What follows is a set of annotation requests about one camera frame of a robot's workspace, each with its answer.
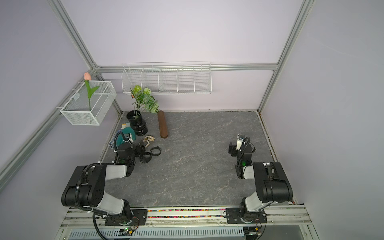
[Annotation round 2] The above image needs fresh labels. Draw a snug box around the brown wooden watch stand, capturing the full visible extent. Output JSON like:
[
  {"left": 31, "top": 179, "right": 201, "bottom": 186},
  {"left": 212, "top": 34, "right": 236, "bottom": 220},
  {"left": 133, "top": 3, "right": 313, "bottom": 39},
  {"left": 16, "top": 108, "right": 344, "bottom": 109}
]
[{"left": 158, "top": 111, "right": 169, "bottom": 139}]

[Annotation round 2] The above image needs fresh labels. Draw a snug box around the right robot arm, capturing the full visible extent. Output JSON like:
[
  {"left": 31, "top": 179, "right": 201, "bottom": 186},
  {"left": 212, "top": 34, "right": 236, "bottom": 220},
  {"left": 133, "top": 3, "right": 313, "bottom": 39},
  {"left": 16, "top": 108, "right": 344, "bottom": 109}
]
[{"left": 224, "top": 142, "right": 293, "bottom": 224}]

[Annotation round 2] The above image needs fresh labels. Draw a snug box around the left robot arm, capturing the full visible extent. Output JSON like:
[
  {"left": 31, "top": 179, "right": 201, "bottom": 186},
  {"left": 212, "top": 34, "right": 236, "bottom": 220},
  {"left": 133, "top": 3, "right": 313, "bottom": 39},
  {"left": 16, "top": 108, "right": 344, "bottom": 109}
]
[{"left": 61, "top": 142, "right": 152, "bottom": 226}]

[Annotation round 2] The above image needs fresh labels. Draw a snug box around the black chunky sport watch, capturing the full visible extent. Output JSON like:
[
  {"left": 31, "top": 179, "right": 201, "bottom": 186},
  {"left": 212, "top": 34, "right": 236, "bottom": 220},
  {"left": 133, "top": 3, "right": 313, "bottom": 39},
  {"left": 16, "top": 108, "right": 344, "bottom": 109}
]
[{"left": 139, "top": 152, "right": 152, "bottom": 164}]

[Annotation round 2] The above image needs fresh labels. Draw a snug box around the black round-face watch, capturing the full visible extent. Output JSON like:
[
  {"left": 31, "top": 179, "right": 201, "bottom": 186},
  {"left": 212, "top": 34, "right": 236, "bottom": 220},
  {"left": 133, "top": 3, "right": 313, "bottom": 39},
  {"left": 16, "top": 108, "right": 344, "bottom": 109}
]
[{"left": 150, "top": 146, "right": 162, "bottom": 157}]

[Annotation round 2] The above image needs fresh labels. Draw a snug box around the blue dotted work glove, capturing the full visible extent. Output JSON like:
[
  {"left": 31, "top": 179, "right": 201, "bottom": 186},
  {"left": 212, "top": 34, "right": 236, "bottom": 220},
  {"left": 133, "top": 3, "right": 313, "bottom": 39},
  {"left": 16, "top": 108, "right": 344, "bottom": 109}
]
[{"left": 108, "top": 132, "right": 119, "bottom": 150}]

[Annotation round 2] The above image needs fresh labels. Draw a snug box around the green work glove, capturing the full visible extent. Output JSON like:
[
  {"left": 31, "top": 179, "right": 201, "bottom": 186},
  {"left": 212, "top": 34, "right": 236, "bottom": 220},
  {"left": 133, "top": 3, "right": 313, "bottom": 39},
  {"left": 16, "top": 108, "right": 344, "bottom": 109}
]
[{"left": 121, "top": 127, "right": 136, "bottom": 142}]

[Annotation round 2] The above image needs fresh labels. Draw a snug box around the black ribbed plant pot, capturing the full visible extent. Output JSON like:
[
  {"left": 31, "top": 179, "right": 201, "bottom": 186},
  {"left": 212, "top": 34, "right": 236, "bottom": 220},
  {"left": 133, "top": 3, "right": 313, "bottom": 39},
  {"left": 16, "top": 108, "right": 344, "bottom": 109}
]
[{"left": 127, "top": 110, "right": 148, "bottom": 136}]

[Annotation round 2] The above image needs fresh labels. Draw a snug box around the green artificial potted plant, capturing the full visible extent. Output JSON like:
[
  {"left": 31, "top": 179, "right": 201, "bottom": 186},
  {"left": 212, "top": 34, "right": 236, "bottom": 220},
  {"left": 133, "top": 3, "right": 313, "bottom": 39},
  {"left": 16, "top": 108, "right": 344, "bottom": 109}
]
[{"left": 131, "top": 85, "right": 160, "bottom": 119}]

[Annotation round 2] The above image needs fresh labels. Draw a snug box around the pink artificial tulip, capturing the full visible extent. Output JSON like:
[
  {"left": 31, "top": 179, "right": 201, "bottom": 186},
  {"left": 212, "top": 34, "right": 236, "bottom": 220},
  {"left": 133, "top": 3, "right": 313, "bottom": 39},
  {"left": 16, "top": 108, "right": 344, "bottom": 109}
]
[{"left": 84, "top": 73, "right": 99, "bottom": 112}]

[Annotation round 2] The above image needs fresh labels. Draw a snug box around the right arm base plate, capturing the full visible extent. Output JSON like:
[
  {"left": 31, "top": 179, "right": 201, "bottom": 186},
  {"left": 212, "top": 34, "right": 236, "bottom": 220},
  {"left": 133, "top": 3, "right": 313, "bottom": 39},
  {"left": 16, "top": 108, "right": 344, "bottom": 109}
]
[{"left": 223, "top": 208, "right": 267, "bottom": 224}]

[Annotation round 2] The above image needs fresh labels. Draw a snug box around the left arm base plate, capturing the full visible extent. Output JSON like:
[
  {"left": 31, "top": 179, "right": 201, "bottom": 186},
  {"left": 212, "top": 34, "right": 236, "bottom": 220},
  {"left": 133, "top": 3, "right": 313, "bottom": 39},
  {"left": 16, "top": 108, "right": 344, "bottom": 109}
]
[{"left": 105, "top": 209, "right": 148, "bottom": 227}]

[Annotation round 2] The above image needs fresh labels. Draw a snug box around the white mesh wall basket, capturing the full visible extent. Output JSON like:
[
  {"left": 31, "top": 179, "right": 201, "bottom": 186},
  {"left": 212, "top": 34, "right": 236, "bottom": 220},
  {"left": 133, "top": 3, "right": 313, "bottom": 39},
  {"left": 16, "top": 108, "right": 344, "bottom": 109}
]
[{"left": 60, "top": 81, "right": 117, "bottom": 126}]

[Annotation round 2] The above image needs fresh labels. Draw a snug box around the white slotted cable duct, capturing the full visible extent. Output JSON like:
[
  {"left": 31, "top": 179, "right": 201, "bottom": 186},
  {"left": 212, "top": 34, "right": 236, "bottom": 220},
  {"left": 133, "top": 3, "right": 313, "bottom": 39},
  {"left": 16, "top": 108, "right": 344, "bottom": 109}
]
[{"left": 67, "top": 227, "right": 245, "bottom": 240}]

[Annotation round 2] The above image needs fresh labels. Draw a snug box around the aluminium front rail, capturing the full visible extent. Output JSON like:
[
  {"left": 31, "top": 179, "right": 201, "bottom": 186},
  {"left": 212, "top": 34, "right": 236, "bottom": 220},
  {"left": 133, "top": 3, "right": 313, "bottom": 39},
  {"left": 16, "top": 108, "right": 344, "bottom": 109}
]
[{"left": 59, "top": 205, "right": 313, "bottom": 230}]

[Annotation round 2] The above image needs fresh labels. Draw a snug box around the long white wire shelf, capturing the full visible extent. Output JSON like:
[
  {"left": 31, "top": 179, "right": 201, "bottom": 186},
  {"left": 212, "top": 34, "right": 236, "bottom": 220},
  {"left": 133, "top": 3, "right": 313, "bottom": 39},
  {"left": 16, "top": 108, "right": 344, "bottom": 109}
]
[{"left": 122, "top": 62, "right": 212, "bottom": 94}]

